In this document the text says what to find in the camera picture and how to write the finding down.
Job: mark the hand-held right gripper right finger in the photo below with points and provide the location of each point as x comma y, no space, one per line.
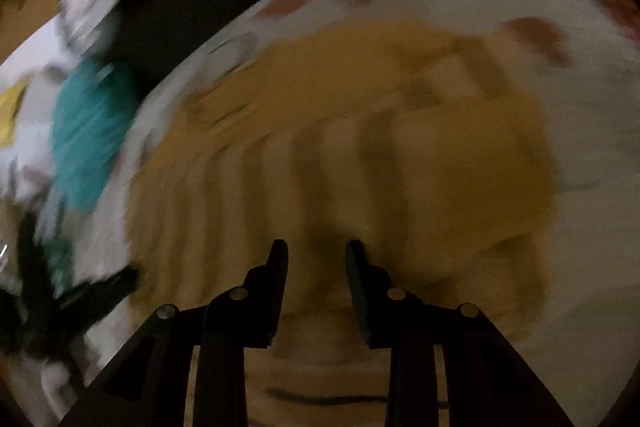
353,274

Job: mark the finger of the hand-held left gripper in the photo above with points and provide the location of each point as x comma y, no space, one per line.
102,289

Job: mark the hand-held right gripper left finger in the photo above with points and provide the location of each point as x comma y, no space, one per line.
279,269

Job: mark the mustard yellow cloth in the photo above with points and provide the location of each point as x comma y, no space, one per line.
400,157

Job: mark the teal cloth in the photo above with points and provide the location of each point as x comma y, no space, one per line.
87,132

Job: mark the white cloth with yellow patch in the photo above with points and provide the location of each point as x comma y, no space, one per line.
25,107

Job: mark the pale printed blanket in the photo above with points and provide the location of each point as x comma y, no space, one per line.
575,117

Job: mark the black cloth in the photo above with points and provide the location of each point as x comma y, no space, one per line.
170,17

